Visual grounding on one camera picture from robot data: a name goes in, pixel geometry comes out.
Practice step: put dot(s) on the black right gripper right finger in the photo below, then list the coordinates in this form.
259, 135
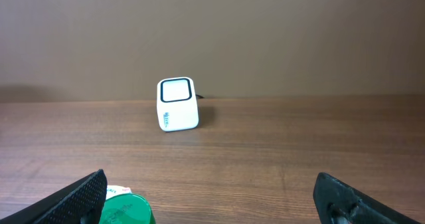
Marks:
337, 202

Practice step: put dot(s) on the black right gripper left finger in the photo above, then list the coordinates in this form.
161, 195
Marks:
81, 202

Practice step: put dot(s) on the green lid jar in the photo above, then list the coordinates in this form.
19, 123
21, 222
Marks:
122, 206

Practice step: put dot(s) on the white barcode scanner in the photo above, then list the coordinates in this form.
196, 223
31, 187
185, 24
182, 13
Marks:
177, 107

